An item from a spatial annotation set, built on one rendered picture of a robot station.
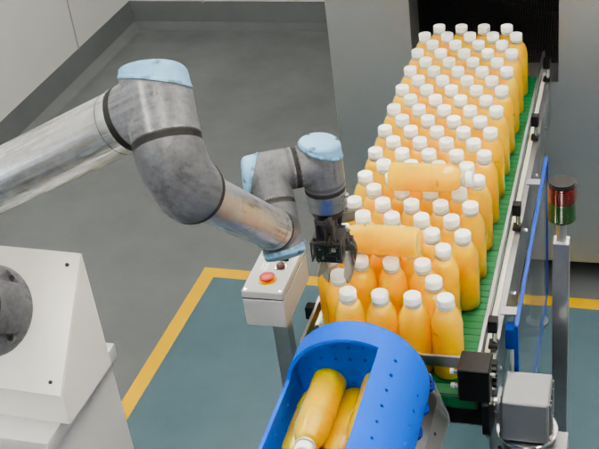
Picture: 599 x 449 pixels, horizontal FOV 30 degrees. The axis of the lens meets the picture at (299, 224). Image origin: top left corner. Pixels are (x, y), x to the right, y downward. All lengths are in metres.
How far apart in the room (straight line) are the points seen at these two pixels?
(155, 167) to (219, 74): 4.54
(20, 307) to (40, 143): 0.45
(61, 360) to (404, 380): 0.68
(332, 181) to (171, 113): 0.66
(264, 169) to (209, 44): 4.40
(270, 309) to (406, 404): 0.57
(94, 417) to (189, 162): 0.87
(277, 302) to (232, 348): 1.64
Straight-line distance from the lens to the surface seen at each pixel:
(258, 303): 2.59
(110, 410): 2.56
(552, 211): 2.59
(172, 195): 1.80
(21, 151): 2.00
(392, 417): 2.08
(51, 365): 2.30
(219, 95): 6.06
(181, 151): 1.78
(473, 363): 2.46
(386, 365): 2.15
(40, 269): 2.33
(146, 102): 1.81
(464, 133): 3.10
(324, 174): 2.36
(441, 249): 2.62
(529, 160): 3.38
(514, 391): 2.61
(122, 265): 4.79
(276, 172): 2.34
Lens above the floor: 2.59
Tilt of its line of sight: 32 degrees down
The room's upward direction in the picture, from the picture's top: 8 degrees counter-clockwise
